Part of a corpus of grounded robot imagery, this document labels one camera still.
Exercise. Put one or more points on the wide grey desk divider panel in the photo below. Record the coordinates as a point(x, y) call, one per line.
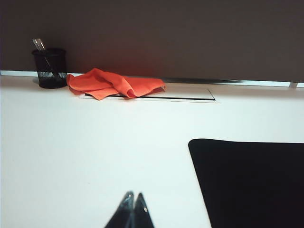
point(166, 35)

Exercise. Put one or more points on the aluminium divider base rail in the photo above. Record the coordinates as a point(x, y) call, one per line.
point(261, 83)

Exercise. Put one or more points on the black mouse pad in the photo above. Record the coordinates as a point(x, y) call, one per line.
point(249, 185)

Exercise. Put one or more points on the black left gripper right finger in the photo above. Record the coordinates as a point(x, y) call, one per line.
point(142, 213)

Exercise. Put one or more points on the black mesh pen holder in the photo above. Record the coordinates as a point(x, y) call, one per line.
point(51, 71)

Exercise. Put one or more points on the white divider bracket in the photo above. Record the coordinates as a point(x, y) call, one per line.
point(293, 85)

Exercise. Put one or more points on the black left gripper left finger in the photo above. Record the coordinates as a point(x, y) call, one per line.
point(124, 211)

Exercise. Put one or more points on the clear plastic pen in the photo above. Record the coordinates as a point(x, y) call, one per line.
point(42, 45)
point(36, 44)

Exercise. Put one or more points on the orange cloth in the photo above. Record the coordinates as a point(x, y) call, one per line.
point(107, 80)

